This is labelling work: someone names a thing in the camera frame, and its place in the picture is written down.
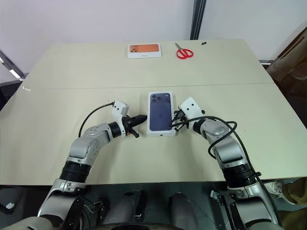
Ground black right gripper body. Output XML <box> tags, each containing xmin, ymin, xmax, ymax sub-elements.
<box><xmin>178</xmin><ymin>111</ymin><xmax>190</xmax><ymax>130</ymax></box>

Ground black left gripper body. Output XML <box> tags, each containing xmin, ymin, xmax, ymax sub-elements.
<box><xmin>122</xmin><ymin>115</ymin><xmax>139</xmax><ymax>138</ymax></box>

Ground white box lid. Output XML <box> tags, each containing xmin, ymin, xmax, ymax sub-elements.
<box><xmin>146</xmin><ymin>91</ymin><xmax>177</xmax><ymax>138</ymax></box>

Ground orange print phone box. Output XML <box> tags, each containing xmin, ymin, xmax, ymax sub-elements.
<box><xmin>126</xmin><ymin>43</ymin><xmax>162</xmax><ymax>59</ymax></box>

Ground dark rounded grey shape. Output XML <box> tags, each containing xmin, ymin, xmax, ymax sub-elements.
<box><xmin>168</xmin><ymin>192</ymin><xmax>200</xmax><ymax>226</ymax></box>
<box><xmin>103</xmin><ymin>190</ymin><xmax>147</xmax><ymax>226</ymax></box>

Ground white sneaker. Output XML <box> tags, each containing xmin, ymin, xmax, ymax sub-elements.
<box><xmin>263</xmin><ymin>181</ymin><xmax>289</xmax><ymax>200</ymax></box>

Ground brown cardboard sheets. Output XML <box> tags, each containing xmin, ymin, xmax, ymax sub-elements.
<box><xmin>266</xmin><ymin>26</ymin><xmax>307</xmax><ymax>96</ymax></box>

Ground khaki trousers leg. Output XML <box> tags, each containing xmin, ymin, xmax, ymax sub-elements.
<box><xmin>283</xmin><ymin>177</ymin><xmax>307</xmax><ymax>205</ymax></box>

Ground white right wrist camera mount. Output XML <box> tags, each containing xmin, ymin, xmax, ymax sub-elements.
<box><xmin>179</xmin><ymin>97</ymin><xmax>205</xmax><ymax>126</ymax></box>

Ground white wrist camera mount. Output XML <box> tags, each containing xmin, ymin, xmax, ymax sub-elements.
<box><xmin>179</xmin><ymin>97</ymin><xmax>205</xmax><ymax>126</ymax></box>
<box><xmin>111</xmin><ymin>100</ymin><xmax>130</xmax><ymax>138</ymax></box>

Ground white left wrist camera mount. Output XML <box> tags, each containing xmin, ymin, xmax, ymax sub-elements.
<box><xmin>111</xmin><ymin>100</ymin><xmax>130</xmax><ymax>138</ymax></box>

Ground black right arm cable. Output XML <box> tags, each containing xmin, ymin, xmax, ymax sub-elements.
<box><xmin>169</xmin><ymin>115</ymin><xmax>282</xmax><ymax>226</ymax></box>

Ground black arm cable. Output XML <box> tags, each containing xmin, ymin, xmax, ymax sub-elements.
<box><xmin>169</xmin><ymin>115</ymin><xmax>282</xmax><ymax>226</ymax></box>
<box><xmin>78</xmin><ymin>101</ymin><xmax>115</xmax><ymax>138</ymax></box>

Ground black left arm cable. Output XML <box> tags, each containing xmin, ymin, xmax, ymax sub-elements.
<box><xmin>78</xmin><ymin>101</ymin><xmax>115</xmax><ymax>138</ymax></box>

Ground red handled scissors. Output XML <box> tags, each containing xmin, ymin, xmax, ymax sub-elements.
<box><xmin>175</xmin><ymin>42</ymin><xmax>194</xmax><ymax>59</ymax></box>

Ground black table leg frame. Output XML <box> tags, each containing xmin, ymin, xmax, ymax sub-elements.
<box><xmin>210</xmin><ymin>188</ymin><xmax>241</xmax><ymax>230</ymax></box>

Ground black vertical wall strip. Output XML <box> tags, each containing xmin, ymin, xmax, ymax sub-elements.
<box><xmin>189</xmin><ymin>0</ymin><xmax>207</xmax><ymax>40</ymax></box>

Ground silver metal frame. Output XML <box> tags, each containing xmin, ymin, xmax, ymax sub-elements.
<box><xmin>0</xmin><ymin>50</ymin><xmax>26</xmax><ymax>82</ymax></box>

